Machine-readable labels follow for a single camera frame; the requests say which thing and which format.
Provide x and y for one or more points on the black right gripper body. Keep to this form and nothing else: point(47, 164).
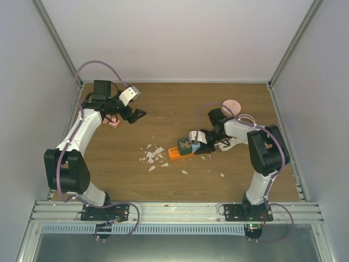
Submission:
point(217, 137)

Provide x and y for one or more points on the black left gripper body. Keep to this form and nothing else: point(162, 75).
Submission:
point(125, 115)

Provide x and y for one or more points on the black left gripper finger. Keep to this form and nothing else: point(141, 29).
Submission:
point(132, 119)
point(139, 113)

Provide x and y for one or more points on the pink cube socket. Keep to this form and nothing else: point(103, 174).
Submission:
point(111, 121)

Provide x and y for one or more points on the light blue plug adapter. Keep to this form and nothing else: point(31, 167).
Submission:
point(195, 146)

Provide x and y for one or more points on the dark green cube adapter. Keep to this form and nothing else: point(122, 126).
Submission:
point(184, 146)

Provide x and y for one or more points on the orange power strip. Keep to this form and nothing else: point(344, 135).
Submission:
point(175, 155)

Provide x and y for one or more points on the pink round socket base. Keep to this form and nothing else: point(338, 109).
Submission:
point(231, 106)

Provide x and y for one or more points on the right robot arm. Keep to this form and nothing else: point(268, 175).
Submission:
point(267, 150)

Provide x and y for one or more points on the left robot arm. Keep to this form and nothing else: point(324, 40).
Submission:
point(66, 169)

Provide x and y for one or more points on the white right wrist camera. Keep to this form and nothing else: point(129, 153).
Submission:
point(197, 136)

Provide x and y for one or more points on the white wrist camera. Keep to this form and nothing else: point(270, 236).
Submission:
point(129, 94)
point(197, 136)

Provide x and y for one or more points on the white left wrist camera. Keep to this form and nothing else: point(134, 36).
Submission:
point(129, 94)

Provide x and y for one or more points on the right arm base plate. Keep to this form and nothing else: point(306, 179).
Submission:
point(234, 213)

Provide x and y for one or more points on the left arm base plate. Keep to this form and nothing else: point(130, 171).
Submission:
point(118, 213)

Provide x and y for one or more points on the grey slotted cable duct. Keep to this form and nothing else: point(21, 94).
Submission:
point(145, 229)

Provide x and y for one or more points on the aluminium frame rail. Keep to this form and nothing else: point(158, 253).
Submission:
point(168, 213)

